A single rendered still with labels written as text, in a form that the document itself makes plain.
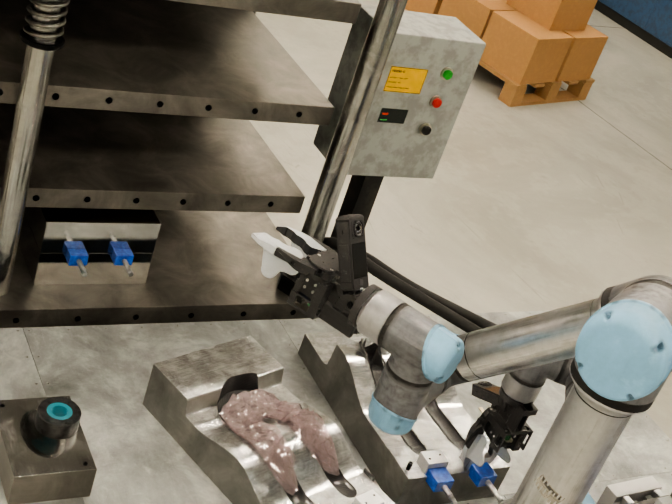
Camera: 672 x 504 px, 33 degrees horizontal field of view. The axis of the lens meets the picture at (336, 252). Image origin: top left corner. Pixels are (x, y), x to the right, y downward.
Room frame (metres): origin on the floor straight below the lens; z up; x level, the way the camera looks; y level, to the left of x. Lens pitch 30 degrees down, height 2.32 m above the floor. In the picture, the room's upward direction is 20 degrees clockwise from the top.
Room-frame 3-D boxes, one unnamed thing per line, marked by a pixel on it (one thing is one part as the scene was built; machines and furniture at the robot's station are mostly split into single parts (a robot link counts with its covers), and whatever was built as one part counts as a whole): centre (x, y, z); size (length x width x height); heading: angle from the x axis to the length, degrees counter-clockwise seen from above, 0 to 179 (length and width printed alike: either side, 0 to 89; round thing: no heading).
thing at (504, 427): (1.85, -0.44, 1.04); 0.09 x 0.08 x 0.12; 36
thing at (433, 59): (2.72, -0.01, 0.73); 0.30 x 0.22 x 1.47; 126
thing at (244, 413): (1.75, -0.02, 0.90); 0.26 x 0.18 x 0.08; 53
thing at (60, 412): (1.58, 0.38, 0.89); 0.08 x 0.08 x 0.04
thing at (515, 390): (1.86, -0.44, 1.12); 0.08 x 0.08 x 0.05
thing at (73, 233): (2.36, 0.66, 0.87); 0.50 x 0.27 x 0.17; 36
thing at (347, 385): (2.03, -0.25, 0.87); 0.50 x 0.26 x 0.14; 36
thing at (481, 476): (1.84, -0.45, 0.89); 0.13 x 0.05 x 0.05; 36
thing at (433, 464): (1.77, -0.36, 0.89); 0.13 x 0.05 x 0.05; 36
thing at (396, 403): (1.40, -0.17, 1.34); 0.11 x 0.08 x 0.11; 155
